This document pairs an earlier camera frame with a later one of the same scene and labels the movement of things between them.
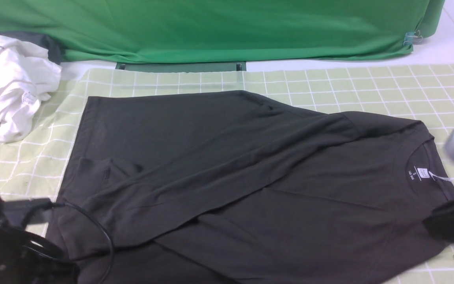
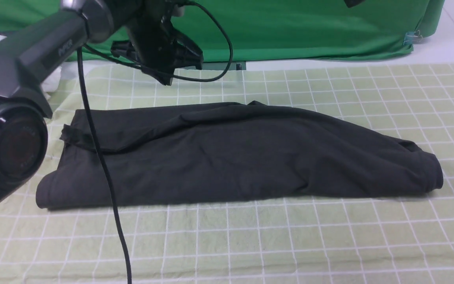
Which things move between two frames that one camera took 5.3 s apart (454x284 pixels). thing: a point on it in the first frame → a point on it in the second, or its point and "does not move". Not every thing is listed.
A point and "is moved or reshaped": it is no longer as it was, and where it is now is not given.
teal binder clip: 412,38 does not move
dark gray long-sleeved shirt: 233,187 is moved or reshaped
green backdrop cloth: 92,31 does not move
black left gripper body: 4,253 → 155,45
